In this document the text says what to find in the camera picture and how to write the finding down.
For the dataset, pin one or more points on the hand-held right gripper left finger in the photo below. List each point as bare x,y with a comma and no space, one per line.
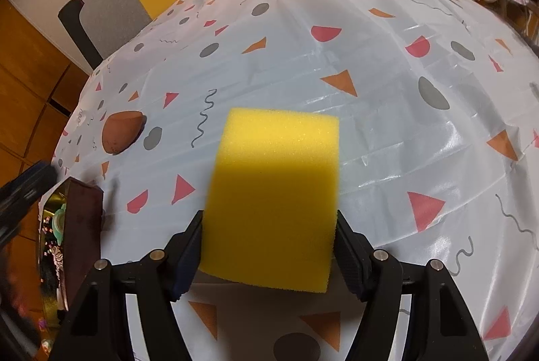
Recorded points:
188,260

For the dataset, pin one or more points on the yellow and green sponge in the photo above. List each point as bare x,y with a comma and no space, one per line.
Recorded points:
273,192

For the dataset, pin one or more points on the green round container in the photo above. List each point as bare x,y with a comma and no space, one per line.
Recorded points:
59,221

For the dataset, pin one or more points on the patterned plastic tablecloth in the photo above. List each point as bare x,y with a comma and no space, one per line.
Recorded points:
379,91

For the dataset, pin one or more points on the brown makeup sponge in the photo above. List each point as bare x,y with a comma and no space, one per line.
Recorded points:
120,131

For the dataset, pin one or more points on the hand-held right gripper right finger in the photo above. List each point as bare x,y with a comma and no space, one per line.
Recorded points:
350,256

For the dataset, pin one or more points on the dark red storage box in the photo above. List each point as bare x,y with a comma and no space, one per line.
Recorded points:
84,230

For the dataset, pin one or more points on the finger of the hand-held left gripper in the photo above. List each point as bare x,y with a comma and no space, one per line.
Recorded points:
29,182

